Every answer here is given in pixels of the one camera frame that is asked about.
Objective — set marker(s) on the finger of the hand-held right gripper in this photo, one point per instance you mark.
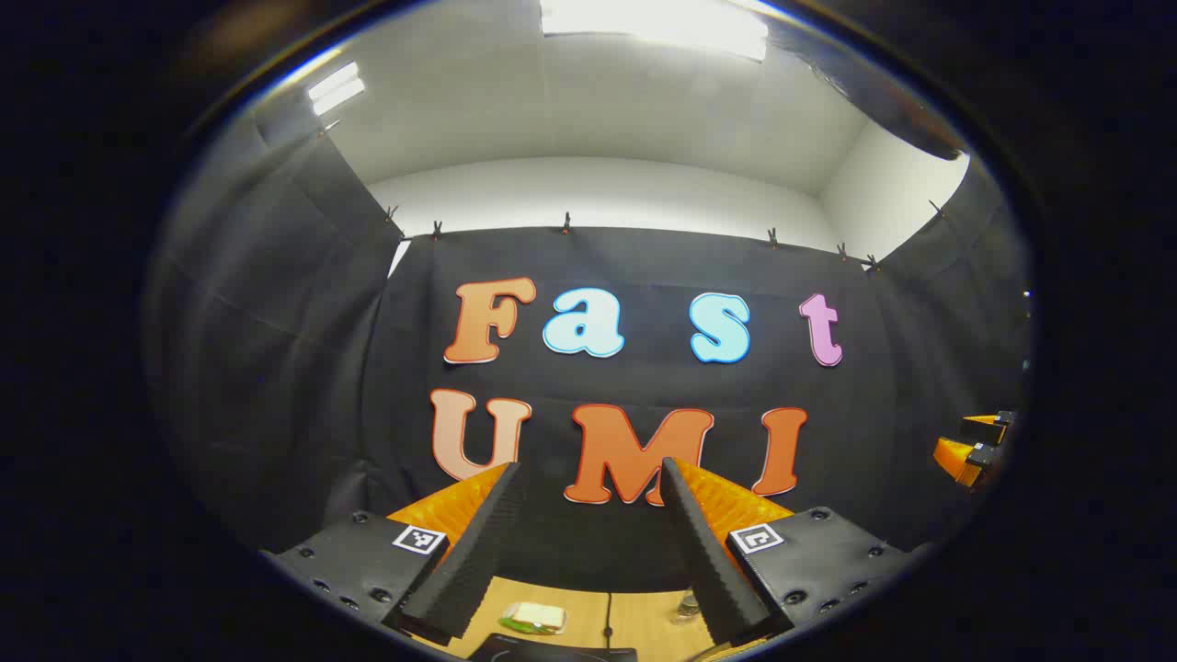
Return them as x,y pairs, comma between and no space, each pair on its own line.
961,460
988,428

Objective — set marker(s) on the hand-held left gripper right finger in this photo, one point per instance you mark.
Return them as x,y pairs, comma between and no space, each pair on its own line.
703,561

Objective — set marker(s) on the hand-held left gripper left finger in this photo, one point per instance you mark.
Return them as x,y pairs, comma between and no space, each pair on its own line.
478,552

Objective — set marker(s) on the black induction cooktop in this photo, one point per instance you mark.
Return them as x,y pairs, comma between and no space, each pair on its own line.
552,651

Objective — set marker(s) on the clear plastic water bottle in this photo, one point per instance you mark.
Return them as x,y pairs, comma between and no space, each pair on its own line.
689,607

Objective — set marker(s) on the sandwich with lettuce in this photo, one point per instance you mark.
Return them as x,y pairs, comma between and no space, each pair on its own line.
533,618

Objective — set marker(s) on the row of black cloth clips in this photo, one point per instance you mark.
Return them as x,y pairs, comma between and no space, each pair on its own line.
566,222

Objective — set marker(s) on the small ceiling light panel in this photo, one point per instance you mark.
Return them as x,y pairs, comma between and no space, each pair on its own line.
337,89

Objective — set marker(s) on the large ceiling light panel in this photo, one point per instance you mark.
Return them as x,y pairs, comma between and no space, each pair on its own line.
653,23

